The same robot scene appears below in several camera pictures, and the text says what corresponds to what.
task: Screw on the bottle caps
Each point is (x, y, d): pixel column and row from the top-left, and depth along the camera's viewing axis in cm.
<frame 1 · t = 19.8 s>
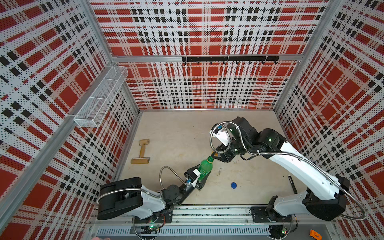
left hand: (207, 166, 73), fingers open
right hand: (218, 154, 64), fingers open
blue bottle cap: (233, 185, 85), on the table
wooden double roller tool: (142, 159, 97), on the table

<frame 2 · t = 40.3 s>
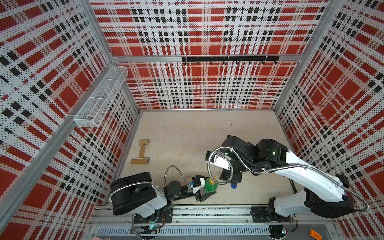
left hand: (214, 183, 73), fingers open
right hand: (227, 169, 61), fingers open
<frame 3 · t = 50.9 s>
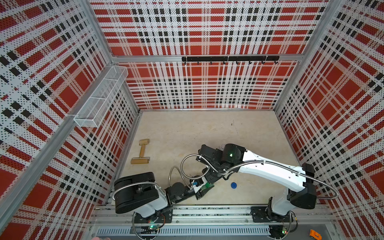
left hand: (212, 180, 77), fingers open
right hand: (213, 177, 67), fingers open
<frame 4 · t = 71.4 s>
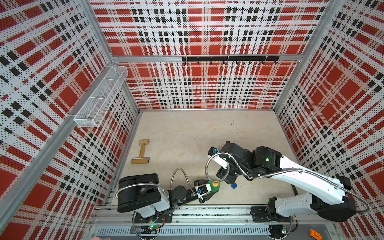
left hand: (216, 183, 74), fingers open
right hand: (224, 171, 64), fingers open
